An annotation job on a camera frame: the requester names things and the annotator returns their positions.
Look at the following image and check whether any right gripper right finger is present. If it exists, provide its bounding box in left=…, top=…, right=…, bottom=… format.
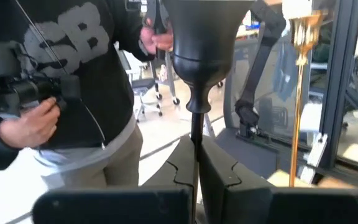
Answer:
left=198, top=136, right=273, bottom=224

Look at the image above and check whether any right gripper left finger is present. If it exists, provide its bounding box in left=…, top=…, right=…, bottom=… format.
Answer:
left=142, top=135, right=199, bottom=224

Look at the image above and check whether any tall black candlestick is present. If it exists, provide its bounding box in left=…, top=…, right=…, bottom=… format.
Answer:
left=162, top=0, right=256, bottom=156

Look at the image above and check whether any grey stand base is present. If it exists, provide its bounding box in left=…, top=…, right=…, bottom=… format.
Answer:
left=215, top=126, right=281, bottom=180

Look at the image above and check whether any office chair with wheels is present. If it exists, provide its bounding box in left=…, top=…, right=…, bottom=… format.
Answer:
left=131, top=51, right=181, bottom=124

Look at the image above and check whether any person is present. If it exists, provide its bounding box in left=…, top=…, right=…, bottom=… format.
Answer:
left=0, top=0, right=175, bottom=190

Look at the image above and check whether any person's hand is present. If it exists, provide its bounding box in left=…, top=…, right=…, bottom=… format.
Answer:
left=140, top=17, right=174, bottom=56
left=0, top=96, right=61, bottom=149

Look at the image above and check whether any silver frame bracket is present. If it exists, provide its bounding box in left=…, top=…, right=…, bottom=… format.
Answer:
left=300, top=133, right=328, bottom=185

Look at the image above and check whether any black vertical frame post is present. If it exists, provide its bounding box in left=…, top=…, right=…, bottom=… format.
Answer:
left=320, top=0, right=358, bottom=175

